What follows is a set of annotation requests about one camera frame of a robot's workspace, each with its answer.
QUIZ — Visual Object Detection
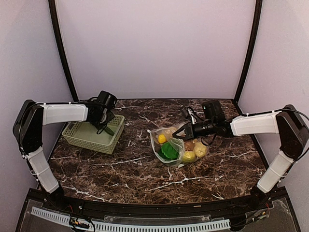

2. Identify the dark green fake cucumber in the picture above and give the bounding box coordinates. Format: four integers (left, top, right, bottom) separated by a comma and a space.
104, 126, 114, 136

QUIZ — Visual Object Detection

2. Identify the clear zip top bag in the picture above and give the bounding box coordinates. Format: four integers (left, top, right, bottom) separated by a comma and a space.
147, 123, 210, 168

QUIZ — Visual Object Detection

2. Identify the green fake vegetable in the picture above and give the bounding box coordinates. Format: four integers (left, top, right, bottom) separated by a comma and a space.
158, 142, 179, 161

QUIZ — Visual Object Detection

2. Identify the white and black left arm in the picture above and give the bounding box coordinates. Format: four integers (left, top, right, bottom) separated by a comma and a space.
12, 90, 118, 211

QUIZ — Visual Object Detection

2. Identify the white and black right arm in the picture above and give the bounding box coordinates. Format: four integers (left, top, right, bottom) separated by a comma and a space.
173, 100, 309, 210

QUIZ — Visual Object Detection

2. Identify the brown fake food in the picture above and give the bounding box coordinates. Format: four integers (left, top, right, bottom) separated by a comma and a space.
184, 141, 195, 151

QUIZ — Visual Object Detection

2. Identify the pale yellow fake food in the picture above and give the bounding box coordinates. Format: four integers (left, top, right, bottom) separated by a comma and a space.
193, 142, 208, 158

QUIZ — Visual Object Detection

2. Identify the yellow fake lemon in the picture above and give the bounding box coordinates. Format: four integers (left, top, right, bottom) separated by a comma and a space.
182, 151, 196, 163

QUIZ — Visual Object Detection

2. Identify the orange yellow fake mango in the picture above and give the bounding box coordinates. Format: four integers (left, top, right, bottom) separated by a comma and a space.
158, 134, 167, 144

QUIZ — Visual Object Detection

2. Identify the light green perforated basket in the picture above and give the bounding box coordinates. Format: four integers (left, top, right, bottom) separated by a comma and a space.
62, 115, 125, 155

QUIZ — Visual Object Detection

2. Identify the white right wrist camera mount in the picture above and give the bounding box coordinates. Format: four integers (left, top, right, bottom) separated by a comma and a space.
184, 108, 197, 124

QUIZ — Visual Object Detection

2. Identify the black front rail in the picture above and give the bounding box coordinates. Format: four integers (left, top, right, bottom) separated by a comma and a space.
26, 187, 287, 218

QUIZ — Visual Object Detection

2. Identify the grey slotted cable duct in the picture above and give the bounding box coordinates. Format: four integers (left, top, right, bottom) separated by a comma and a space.
30, 206, 231, 232

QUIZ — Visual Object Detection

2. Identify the black left frame post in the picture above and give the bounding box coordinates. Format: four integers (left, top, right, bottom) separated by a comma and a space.
48, 0, 79, 102

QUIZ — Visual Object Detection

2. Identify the black frame post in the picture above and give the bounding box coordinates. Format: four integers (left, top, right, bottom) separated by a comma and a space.
234, 0, 263, 103
48, 0, 79, 102

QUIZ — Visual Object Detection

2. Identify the black right frame post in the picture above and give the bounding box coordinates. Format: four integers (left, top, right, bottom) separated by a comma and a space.
234, 0, 263, 103

